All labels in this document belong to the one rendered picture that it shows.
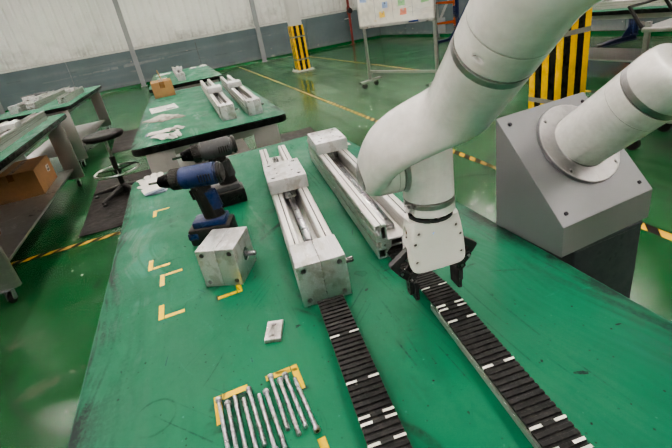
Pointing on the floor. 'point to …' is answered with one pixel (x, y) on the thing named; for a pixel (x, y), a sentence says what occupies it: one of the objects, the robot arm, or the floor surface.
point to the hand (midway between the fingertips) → (435, 284)
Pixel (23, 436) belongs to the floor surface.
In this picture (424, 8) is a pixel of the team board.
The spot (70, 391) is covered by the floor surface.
